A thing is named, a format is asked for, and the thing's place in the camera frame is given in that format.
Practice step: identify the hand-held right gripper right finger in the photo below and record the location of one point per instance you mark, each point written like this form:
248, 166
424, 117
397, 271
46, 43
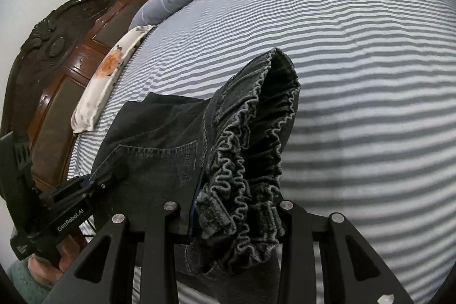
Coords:
295, 247

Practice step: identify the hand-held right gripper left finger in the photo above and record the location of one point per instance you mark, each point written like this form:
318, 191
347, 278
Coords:
185, 229

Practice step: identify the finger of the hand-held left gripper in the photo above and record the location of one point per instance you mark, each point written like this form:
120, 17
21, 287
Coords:
101, 181

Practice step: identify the dark grey denim pants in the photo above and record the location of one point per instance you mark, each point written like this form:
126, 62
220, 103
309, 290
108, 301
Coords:
160, 133

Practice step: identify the person's left forearm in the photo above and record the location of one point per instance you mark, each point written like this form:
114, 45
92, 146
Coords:
25, 288

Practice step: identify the person's left hand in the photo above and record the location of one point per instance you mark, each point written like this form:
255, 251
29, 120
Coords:
46, 272

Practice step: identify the small white object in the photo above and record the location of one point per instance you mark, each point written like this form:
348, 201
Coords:
385, 299

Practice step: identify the white pillow with orange print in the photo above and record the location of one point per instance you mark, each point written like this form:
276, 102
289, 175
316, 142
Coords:
103, 76

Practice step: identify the dark carved wooden headboard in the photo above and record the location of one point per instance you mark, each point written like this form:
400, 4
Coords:
53, 69

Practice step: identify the grey white striped bed sheet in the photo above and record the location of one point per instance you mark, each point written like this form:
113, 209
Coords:
356, 76

